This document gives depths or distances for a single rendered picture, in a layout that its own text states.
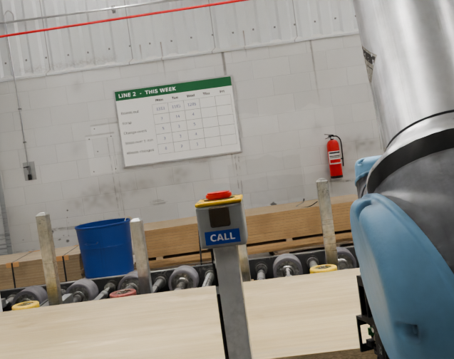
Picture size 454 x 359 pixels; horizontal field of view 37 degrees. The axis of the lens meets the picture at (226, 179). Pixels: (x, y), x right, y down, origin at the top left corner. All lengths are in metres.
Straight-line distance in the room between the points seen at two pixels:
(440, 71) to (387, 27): 0.06
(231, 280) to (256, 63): 7.24
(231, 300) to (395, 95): 0.64
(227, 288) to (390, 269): 0.68
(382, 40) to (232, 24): 7.82
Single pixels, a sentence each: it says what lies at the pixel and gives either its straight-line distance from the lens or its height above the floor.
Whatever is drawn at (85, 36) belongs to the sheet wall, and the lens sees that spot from 8.41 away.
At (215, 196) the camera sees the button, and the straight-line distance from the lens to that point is 1.01.
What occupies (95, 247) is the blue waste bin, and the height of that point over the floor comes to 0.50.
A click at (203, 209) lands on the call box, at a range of 1.00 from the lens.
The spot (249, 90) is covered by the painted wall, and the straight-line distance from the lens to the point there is 8.18.
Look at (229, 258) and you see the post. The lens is 1.03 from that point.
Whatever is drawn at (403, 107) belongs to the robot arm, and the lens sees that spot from 0.45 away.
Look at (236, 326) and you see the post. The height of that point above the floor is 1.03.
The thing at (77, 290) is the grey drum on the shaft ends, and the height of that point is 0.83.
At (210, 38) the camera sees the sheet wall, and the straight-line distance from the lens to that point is 8.27.
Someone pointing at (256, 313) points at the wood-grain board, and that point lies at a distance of 1.61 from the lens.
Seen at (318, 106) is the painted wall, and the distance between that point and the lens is 8.25.
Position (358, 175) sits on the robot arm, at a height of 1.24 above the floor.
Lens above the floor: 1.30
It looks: 3 degrees down
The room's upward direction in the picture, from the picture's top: 8 degrees counter-clockwise
